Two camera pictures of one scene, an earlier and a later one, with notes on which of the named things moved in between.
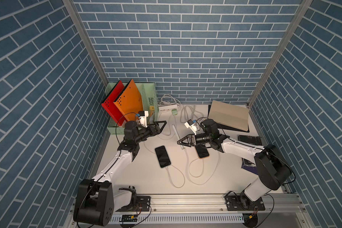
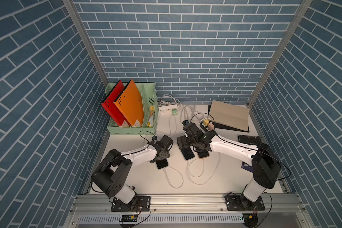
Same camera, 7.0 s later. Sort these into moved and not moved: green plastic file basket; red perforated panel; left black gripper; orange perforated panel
Moved: left black gripper
Not moved: red perforated panel; orange perforated panel; green plastic file basket
